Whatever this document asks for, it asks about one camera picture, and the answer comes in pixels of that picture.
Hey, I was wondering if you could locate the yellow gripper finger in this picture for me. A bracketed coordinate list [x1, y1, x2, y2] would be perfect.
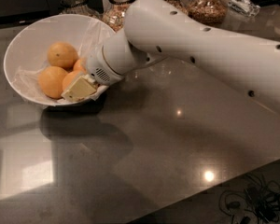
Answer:
[62, 74, 98, 102]

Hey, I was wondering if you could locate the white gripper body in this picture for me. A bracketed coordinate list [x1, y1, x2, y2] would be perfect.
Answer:
[86, 45, 123, 86]

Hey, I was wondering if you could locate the orange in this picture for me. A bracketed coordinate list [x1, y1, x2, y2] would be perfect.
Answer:
[63, 70, 82, 91]
[73, 58, 86, 72]
[37, 66, 68, 99]
[47, 42, 78, 69]

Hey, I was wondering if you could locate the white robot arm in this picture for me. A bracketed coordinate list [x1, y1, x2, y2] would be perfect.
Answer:
[86, 0, 280, 114]

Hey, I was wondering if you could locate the white paper bowl liner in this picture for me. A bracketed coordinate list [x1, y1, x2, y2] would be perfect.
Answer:
[12, 18, 115, 106]

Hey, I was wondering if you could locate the white bowl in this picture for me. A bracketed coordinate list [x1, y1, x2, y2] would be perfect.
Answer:
[3, 14, 117, 108]

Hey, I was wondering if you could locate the leftmost glass jar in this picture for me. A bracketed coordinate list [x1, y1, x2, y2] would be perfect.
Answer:
[61, 0, 100, 19]

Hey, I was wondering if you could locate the dark cabinet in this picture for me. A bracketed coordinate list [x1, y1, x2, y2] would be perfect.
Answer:
[0, 0, 105, 27]

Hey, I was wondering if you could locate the clear plastic bag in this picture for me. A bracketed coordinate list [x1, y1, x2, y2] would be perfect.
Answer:
[225, 0, 260, 17]

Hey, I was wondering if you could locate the black cable bundle on floor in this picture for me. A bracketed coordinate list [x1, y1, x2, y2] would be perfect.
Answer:
[218, 172, 280, 224]

